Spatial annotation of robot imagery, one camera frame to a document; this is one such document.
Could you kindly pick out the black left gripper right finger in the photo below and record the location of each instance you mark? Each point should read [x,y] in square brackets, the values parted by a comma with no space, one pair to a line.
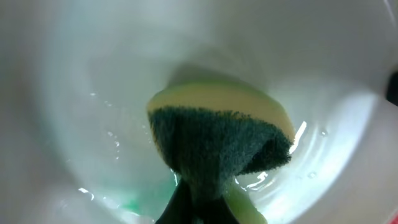
[216,212]

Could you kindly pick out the green yellow sponge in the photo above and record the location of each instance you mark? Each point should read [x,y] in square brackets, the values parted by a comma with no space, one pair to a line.
[210,132]

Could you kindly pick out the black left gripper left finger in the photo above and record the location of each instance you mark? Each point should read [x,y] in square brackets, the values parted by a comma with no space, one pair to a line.
[179,209]

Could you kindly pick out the red plastic tray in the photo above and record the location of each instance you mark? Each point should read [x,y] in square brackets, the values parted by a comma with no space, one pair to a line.
[393,219]

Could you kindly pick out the white plate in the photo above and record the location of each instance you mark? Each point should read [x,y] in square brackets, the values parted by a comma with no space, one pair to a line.
[76,77]

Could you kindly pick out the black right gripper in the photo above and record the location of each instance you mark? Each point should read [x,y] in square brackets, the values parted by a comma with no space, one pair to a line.
[392,89]

